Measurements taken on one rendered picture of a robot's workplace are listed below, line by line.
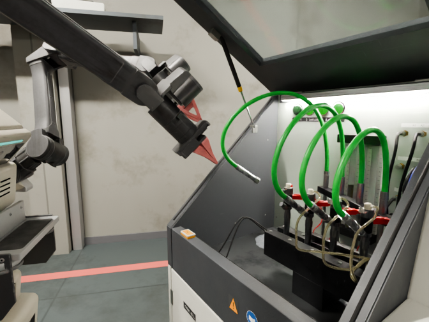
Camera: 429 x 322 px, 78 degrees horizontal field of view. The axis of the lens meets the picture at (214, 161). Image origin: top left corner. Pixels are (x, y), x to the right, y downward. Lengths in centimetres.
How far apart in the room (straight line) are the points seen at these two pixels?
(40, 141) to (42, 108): 14
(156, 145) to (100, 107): 67
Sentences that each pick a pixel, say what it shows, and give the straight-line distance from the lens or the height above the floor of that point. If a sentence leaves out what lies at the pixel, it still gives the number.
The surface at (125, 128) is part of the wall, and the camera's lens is 297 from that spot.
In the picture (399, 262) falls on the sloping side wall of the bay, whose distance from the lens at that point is 65.
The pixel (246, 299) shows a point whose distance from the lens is 72.
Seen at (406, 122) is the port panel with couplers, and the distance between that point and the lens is 99.
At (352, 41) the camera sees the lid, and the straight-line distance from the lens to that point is 94.
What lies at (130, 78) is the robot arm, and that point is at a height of 142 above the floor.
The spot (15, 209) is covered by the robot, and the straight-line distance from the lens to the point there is 95.
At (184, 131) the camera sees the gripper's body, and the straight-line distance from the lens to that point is 61.
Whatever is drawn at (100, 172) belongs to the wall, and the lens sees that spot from 306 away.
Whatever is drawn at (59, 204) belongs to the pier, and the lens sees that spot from 304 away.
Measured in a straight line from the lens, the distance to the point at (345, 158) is 61.
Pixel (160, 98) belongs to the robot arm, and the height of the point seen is 138.
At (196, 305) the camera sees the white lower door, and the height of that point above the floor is 75.
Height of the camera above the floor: 134
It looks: 9 degrees down
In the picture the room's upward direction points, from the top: straight up
